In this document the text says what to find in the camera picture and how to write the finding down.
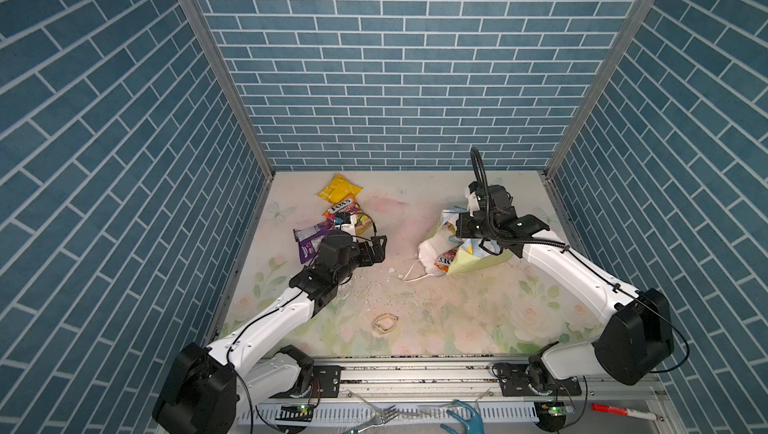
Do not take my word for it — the beige rubber band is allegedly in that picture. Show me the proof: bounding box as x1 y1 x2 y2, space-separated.
372 313 399 336

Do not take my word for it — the red white marker pen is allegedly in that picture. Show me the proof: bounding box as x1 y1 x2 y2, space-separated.
592 403 664 421

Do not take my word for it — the metal fork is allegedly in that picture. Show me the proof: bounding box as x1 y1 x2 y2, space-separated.
344 406 399 434

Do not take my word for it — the yellow snack packet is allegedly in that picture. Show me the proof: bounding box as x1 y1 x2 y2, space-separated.
317 174 363 204

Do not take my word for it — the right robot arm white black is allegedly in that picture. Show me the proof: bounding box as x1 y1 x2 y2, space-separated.
457 181 674 391

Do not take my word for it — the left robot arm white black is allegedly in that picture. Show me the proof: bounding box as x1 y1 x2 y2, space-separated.
152 231 387 433

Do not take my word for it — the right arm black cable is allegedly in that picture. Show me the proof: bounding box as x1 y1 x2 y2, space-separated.
469 147 691 375

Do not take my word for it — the teal plastic tool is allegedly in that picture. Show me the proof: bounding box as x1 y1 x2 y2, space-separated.
446 399 485 434

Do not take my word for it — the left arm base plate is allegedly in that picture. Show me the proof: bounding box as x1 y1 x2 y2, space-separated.
274 365 342 400

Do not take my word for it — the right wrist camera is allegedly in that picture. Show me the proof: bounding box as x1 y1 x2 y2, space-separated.
466 189 482 214

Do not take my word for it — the pink colourful candy packet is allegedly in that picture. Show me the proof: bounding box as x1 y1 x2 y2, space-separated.
323 195 373 235

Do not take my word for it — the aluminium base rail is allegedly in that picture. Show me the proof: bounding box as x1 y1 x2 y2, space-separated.
170 357 667 405

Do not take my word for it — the orange snack packet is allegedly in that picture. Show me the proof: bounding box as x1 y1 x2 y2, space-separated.
433 248 458 275

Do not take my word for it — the floral paper gift bag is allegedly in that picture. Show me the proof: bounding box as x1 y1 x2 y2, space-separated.
403 207 512 282

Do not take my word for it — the purple snack packet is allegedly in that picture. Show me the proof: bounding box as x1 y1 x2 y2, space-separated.
293 220 332 264

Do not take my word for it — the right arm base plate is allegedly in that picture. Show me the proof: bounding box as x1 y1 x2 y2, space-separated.
490 362 582 397

